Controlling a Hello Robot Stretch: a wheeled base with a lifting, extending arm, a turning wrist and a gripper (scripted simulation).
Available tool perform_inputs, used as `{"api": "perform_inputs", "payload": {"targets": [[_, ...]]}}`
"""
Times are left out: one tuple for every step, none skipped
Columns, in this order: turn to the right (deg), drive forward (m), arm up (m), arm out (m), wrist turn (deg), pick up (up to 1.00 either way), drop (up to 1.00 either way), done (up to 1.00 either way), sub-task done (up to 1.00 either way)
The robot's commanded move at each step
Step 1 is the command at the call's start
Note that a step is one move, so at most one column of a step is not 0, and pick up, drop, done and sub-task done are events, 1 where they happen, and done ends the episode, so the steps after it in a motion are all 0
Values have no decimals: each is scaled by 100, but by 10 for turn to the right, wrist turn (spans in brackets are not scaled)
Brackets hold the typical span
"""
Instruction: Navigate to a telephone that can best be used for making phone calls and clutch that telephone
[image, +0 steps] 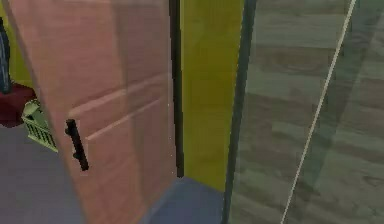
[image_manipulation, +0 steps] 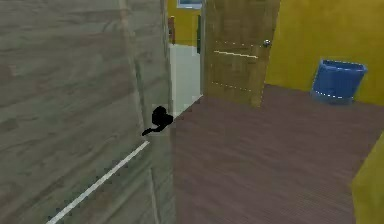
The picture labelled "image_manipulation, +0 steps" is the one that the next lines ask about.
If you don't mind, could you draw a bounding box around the framed picture on wall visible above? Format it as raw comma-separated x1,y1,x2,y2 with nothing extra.
176,0,203,10

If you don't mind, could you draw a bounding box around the blue bin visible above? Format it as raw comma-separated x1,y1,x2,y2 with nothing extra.
310,59,368,106

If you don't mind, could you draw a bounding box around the brown wooden room door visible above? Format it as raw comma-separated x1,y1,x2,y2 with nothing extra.
200,0,282,109

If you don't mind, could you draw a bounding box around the black door handle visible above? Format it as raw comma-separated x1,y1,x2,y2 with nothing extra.
141,105,175,137

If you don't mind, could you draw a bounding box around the grey wooden room door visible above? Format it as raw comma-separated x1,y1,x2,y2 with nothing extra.
0,0,178,224

